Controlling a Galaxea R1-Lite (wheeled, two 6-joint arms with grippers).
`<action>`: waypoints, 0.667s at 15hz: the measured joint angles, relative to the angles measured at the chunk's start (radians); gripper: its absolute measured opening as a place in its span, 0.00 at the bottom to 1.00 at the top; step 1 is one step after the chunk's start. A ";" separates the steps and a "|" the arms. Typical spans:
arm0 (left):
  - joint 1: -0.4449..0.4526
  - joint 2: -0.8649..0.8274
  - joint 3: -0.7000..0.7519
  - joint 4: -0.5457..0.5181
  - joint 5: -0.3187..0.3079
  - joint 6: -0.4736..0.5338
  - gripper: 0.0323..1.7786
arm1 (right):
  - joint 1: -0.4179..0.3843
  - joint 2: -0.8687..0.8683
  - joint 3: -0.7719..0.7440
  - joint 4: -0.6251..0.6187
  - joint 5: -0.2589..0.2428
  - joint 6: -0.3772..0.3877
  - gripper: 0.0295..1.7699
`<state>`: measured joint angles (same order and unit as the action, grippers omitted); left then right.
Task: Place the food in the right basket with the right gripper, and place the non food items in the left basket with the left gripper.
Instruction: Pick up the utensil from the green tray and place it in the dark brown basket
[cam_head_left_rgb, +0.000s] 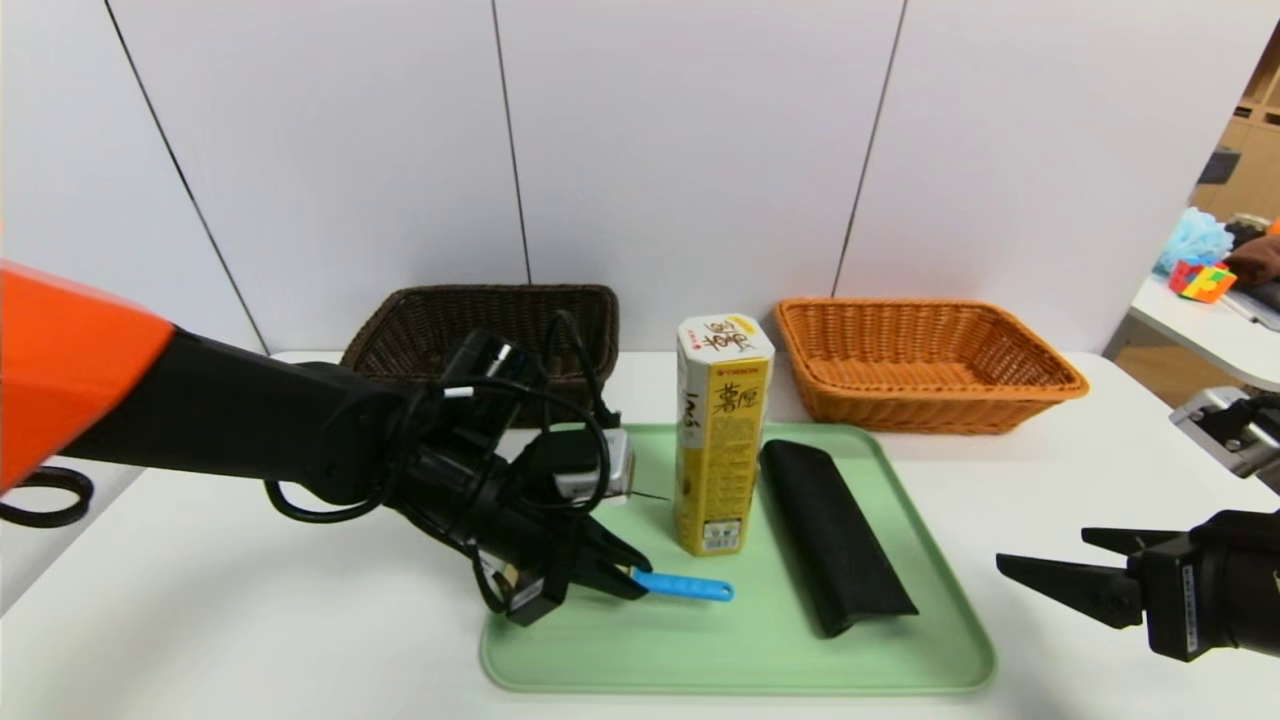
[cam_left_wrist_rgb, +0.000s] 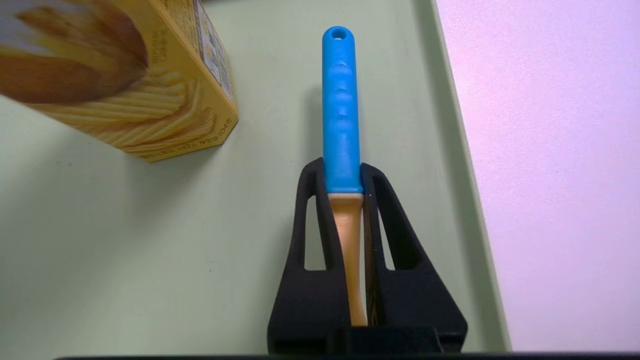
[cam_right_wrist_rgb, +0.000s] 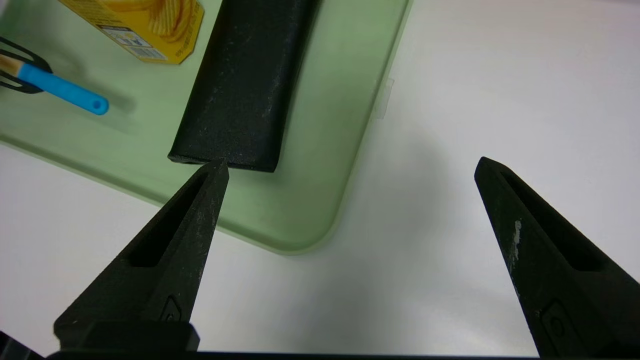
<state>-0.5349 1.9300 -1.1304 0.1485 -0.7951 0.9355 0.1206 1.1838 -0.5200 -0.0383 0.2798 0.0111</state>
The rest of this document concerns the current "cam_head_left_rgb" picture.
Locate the white side table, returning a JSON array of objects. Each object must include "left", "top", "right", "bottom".
[{"left": 1130, "top": 275, "right": 1280, "bottom": 393}]

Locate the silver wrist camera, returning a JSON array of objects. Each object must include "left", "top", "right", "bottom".
[
  {"left": 1170, "top": 388, "right": 1280, "bottom": 479},
  {"left": 555, "top": 428, "right": 636, "bottom": 503}
]

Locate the orange wicker basket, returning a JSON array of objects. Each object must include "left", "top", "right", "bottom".
[{"left": 776, "top": 298, "right": 1091, "bottom": 435}]

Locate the black cable loop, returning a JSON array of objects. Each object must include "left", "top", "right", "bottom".
[{"left": 0, "top": 465, "right": 96, "bottom": 528}]

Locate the yellow hexagonal snack box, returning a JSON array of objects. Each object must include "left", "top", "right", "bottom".
[{"left": 676, "top": 313, "right": 776, "bottom": 557}]

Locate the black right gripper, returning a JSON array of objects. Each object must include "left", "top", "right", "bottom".
[{"left": 995, "top": 508, "right": 1280, "bottom": 663}]

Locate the yellow spoon with blue handle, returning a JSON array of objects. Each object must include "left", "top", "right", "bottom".
[{"left": 632, "top": 570, "right": 734, "bottom": 603}]

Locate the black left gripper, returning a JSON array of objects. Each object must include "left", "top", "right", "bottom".
[{"left": 444, "top": 482, "right": 653, "bottom": 627}]

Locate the blue mesh bath pouf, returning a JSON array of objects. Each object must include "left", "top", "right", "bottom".
[{"left": 1155, "top": 208, "right": 1236, "bottom": 276}]

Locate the brown wooden side panel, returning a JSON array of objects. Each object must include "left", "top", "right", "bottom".
[{"left": 1103, "top": 345, "right": 1201, "bottom": 413}]

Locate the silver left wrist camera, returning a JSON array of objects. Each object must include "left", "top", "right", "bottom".
[{"left": 555, "top": 428, "right": 636, "bottom": 503}]

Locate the dark brown wicker basket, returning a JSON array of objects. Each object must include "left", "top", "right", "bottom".
[{"left": 340, "top": 285, "right": 621, "bottom": 429}]

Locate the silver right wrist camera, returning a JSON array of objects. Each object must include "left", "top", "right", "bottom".
[{"left": 1170, "top": 388, "right": 1280, "bottom": 479}]

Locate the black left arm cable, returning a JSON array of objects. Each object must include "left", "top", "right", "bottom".
[{"left": 265, "top": 310, "right": 613, "bottom": 613}]

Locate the colourful puzzle cube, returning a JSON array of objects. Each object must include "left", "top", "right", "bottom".
[{"left": 1168, "top": 258, "right": 1238, "bottom": 304}]

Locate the black fabric pouch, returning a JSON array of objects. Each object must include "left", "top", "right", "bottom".
[{"left": 760, "top": 439, "right": 919, "bottom": 639}]

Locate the light wooden shelf cabinet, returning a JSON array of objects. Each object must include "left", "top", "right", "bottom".
[{"left": 1190, "top": 20, "right": 1280, "bottom": 226}]

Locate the brown cloth item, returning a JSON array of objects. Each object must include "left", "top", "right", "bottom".
[{"left": 1225, "top": 235, "right": 1280, "bottom": 286}]

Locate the light green plastic tray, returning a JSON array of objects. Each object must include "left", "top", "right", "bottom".
[{"left": 482, "top": 422, "right": 997, "bottom": 696}]

